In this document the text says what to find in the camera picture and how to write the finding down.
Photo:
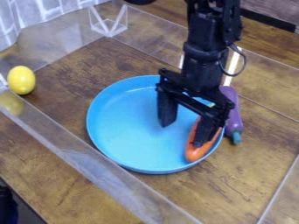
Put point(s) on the orange toy carrot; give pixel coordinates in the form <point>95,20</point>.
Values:
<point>196,153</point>

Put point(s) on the clear acrylic barrier wall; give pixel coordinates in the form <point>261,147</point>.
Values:
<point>246,184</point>

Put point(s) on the black bar in background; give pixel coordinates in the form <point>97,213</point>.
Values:
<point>278,23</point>

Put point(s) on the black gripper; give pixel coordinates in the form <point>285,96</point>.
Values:
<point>196,89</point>

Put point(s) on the yellow toy lemon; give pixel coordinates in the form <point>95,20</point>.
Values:
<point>22,80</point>

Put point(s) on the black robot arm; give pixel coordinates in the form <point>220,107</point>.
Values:
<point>214,30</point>

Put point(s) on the purple toy eggplant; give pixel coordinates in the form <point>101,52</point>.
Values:
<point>234,128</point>

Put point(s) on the white grey curtain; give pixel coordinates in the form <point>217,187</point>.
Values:
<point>22,13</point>

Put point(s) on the clear acrylic triangle bracket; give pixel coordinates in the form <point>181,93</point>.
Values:
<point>106,26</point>

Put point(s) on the blue round plate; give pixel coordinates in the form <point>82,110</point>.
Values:
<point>125,130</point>

